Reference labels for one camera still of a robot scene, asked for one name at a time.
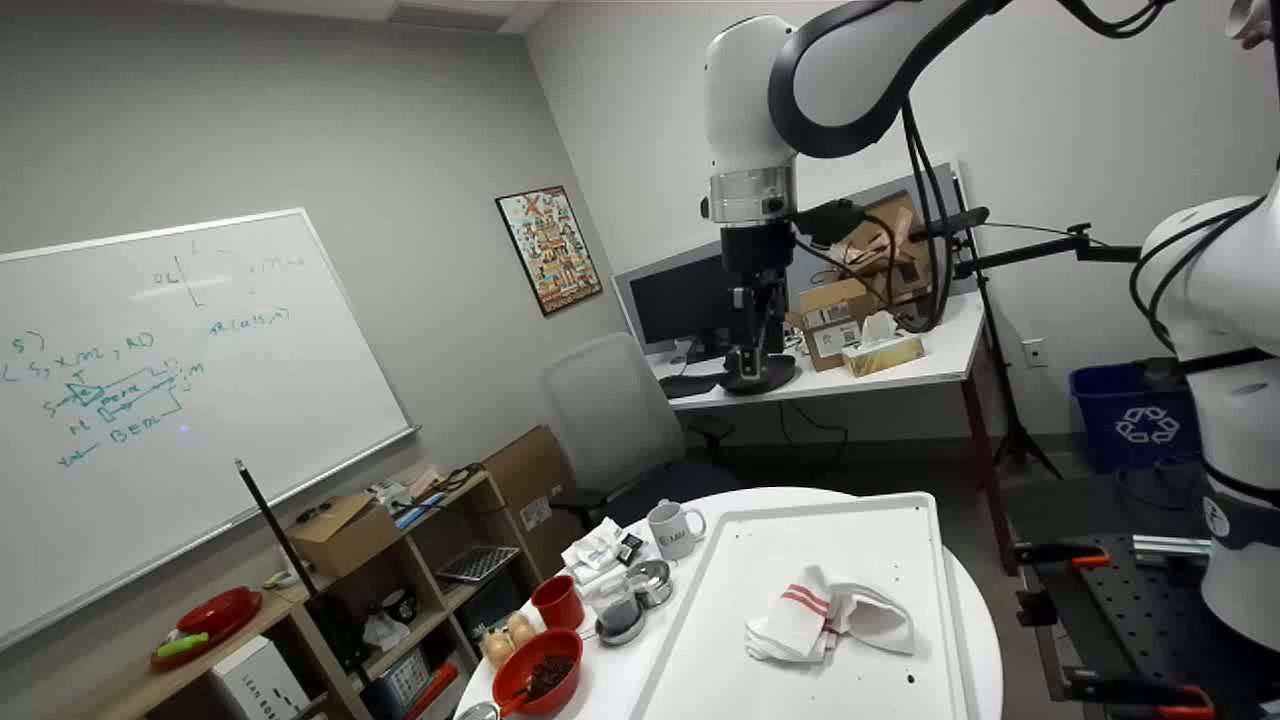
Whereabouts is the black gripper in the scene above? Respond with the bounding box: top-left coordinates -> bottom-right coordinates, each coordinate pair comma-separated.
720,222 -> 798,389

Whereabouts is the white towel with red stripes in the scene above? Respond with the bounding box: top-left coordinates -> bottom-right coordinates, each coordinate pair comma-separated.
740,565 -> 918,670

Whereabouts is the white plastic tray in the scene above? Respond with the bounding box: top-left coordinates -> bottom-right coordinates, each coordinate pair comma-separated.
629,493 -> 983,720

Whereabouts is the black keyboard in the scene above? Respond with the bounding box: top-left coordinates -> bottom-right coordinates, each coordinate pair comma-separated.
657,374 -> 723,405

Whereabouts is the wide cardboard box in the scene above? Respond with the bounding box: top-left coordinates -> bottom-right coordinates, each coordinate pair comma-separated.
790,272 -> 931,374

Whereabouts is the black computer monitor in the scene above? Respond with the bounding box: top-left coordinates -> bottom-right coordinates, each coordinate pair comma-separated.
622,252 -> 740,360

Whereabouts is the small tan box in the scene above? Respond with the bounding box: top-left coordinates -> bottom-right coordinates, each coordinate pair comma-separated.
839,331 -> 928,379

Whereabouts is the grey office chair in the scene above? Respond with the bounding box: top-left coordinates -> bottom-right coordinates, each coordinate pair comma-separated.
540,328 -> 735,533

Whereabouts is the white mug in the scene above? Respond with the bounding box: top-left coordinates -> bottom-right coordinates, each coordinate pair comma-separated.
644,498 -> 707,559

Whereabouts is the framed colourful poster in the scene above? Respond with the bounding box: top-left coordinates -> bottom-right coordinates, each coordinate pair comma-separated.
491,181 -> 607,320

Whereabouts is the red cup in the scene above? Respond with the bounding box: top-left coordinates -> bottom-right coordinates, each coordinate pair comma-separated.
528,572 -> 587,632

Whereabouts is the round white table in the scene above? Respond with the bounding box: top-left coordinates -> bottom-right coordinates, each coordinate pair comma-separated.
453,483 -> 1007,720

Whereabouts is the stack of papers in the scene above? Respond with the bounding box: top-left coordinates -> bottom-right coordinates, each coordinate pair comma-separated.
370,464 -> 463,533

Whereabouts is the blue recycling bin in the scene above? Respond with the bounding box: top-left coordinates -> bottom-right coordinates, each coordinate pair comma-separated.
1067,357 -> 1202,477

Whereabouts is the clear container yellow food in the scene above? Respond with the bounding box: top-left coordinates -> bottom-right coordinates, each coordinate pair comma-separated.
477,614 -> 549,673

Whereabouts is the red bowl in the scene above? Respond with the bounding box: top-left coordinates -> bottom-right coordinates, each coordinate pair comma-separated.
487,627 -> 587,720

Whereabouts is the closed cardboard box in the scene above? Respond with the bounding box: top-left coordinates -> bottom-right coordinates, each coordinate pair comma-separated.
285,489 -> 399,581

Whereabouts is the red storage box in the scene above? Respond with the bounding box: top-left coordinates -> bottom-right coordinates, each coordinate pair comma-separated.
397,655 -> 463,720

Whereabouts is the white crumpled item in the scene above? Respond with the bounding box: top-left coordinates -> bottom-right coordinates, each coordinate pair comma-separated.
354,606 -> 414,659

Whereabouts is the black perforated robot table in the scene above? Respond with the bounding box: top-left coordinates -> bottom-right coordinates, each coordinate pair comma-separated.
1010,477 -> 1280,720

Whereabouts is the thin black pole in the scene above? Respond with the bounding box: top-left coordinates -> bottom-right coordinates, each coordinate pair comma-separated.
230,457 -> 365,685

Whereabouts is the wooden shelf unit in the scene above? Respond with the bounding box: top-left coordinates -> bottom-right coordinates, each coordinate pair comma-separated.
94,467 -> 549,720

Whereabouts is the whiteboard with green writing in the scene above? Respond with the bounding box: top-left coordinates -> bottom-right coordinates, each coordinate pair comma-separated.
0,203 -> 420,655

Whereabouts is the red plate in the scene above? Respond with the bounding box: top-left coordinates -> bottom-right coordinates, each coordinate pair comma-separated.
171,583 -> 267,644

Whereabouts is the white box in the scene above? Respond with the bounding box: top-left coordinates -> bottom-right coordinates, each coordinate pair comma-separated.
207,632 -> 310,720

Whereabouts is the green and red toy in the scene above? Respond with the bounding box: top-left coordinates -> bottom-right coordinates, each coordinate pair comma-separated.
148,627 -> 214,673

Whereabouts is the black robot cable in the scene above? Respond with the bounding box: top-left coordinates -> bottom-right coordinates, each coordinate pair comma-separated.
782,96 -> 968,338

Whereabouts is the black tripod camera stand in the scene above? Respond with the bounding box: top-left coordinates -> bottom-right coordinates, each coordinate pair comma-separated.
913,177 -> 1143,483

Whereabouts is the orange handled clamp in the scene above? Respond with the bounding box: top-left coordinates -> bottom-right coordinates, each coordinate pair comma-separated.
1057,666 -> 1218,720
1010,536 -> 1117,576

